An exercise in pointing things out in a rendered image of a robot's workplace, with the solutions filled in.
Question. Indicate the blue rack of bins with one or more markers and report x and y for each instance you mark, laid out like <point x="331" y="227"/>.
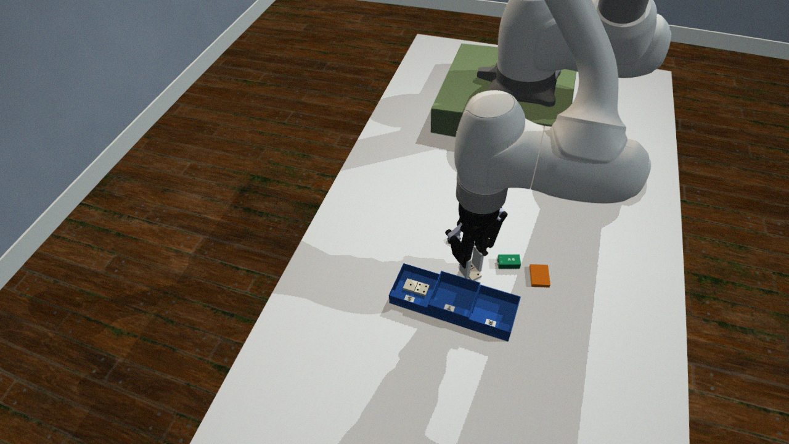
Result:
<point x="450" y="298"/>

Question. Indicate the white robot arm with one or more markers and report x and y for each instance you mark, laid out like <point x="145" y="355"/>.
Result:
<point x="585" y="155"/>

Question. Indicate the beige domino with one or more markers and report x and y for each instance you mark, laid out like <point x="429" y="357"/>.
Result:
<point x="474" y="273"/>
<point x="416" y="287"/>

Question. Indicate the orange flat square pad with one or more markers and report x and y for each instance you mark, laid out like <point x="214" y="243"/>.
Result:
<point x="539" y="275"/>

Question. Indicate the green battery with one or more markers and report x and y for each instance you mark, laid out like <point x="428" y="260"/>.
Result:
<point x="508" y="261"/>

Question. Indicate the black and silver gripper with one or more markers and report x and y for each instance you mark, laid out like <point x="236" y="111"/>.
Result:
<point x="476" y="229"/>

